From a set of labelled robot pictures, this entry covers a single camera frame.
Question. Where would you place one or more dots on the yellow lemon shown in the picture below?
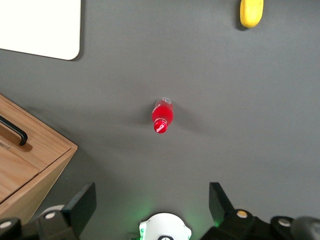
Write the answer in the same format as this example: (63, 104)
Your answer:
(251, 12)

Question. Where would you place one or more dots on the red coke bottle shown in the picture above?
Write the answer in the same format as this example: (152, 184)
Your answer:
(162, 116)

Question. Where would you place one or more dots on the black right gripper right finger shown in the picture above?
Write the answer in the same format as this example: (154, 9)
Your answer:
(220, 202)

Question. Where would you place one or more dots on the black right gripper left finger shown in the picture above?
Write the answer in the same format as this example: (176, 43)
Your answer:
(80, 210)

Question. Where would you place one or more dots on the wooden drawer front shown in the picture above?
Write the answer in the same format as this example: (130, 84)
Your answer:
(15, 175)
(47, 147)

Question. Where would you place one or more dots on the wooden drawer cabinet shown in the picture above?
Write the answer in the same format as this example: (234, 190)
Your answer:
(50, 155)

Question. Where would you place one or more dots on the white rectangular tray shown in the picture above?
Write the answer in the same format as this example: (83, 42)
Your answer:
(37, 25)

